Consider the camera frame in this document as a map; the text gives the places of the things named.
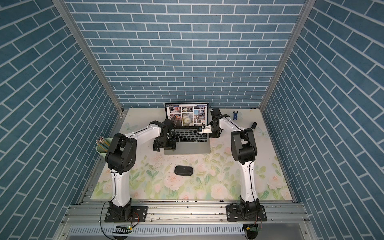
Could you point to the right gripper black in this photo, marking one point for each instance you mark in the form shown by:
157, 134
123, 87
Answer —
212, 135

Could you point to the floral table mat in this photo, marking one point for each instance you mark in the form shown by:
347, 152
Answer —
216, 175

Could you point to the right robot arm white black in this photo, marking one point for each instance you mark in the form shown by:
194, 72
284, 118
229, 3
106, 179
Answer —
244, 152

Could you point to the aluminium rail frame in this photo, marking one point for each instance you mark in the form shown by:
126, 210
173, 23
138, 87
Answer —
187, 220

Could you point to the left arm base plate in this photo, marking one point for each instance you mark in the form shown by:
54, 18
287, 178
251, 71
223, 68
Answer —
139, 213

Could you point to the silver laptop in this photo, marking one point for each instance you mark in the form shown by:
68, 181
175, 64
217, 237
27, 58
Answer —
189, 118

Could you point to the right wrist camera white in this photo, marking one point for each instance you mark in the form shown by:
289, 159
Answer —
205, 129

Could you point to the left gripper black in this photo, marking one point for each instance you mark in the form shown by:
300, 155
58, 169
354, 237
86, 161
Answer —
171, 145

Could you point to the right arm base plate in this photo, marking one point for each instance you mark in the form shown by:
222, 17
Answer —
235, 215

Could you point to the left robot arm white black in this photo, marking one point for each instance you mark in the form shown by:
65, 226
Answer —
121, 158

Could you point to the green circuit board left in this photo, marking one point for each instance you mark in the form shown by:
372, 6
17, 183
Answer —
123, 230

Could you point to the green circuit board right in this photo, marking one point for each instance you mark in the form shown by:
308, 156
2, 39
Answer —
254, 228

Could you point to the black wireless mouse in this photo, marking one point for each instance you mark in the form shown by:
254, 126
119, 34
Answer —
185, 171

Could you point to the green circuit board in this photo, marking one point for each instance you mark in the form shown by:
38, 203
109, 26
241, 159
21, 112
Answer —
254, 228
123, 230

